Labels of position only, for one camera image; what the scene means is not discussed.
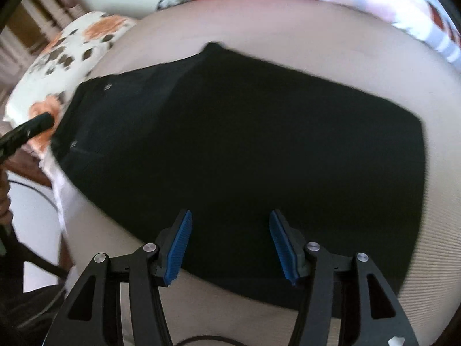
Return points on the beige bed cover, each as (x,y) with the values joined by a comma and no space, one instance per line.
(324,43)

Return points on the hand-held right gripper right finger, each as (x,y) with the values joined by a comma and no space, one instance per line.
(284,248)

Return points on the white bed sheet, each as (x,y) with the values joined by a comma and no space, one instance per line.
(59,194)

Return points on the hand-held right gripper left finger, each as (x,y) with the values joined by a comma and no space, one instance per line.
(177,248)

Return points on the floral pillow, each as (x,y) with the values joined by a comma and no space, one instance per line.
(54,75)

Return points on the brown curtain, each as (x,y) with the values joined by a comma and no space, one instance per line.
(32,18)

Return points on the black pants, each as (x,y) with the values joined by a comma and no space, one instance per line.
(252,151)

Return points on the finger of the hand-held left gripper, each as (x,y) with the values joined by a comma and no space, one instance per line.
(30,127)

